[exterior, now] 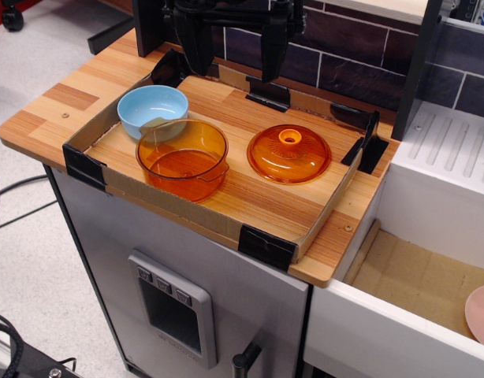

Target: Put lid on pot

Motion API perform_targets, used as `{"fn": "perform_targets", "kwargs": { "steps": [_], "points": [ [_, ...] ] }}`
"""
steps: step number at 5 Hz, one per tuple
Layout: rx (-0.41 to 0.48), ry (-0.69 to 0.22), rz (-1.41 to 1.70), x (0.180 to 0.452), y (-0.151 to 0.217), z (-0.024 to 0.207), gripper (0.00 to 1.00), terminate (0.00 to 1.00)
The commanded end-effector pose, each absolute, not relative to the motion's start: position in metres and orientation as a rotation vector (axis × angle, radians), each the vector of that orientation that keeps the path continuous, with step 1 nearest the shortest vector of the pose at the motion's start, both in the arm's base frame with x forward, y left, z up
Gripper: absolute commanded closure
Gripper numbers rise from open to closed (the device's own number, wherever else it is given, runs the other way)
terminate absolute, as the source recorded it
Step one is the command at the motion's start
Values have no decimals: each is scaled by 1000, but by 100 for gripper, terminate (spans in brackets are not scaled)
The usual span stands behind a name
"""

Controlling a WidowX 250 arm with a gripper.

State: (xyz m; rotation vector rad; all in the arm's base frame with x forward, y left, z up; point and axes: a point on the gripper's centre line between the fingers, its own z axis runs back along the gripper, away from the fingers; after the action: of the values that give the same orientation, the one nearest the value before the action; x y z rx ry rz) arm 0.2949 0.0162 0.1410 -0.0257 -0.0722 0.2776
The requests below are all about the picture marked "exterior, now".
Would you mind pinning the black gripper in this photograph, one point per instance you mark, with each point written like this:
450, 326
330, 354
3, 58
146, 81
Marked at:
275, 19

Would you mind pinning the orange transparent pot lid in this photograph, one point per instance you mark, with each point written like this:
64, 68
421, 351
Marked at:
289, 154

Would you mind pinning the orange transparent pot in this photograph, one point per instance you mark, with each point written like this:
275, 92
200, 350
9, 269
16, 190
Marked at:
184, 157

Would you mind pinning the light blue bowl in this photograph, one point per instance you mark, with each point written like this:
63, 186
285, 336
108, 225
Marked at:
144, 104

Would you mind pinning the black metal base bar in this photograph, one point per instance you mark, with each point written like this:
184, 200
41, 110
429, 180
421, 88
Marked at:
101, 40

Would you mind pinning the black caster wheel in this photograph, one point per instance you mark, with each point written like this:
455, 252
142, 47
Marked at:
12, 18

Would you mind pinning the grey toy dishwasher cabinet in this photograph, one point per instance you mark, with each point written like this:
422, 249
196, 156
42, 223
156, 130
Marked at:
179, 304

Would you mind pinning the white toy sink unit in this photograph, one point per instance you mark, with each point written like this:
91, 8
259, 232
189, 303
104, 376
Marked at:
397, 306

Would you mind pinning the pink plate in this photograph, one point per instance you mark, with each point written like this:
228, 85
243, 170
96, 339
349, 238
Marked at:
474, 313

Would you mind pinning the black upright post left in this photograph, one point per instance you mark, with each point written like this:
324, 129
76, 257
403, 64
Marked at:
152, 24

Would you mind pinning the black upright post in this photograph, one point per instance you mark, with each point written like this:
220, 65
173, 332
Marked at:
152, 24
420, 68

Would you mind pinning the black upright post right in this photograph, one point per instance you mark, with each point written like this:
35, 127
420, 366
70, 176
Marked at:
420, 68

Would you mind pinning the black cabinet door handle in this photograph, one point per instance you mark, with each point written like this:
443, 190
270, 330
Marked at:
242, 363

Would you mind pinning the black equipment with cables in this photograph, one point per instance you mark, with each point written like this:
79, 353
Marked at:
19, 359

